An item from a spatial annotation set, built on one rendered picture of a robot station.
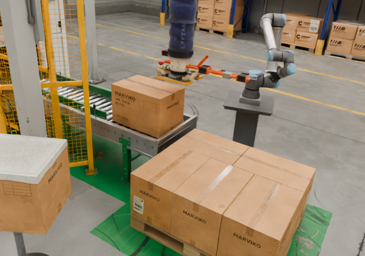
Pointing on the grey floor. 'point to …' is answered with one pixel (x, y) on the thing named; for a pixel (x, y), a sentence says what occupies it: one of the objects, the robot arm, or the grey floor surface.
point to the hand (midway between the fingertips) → (268, 77)
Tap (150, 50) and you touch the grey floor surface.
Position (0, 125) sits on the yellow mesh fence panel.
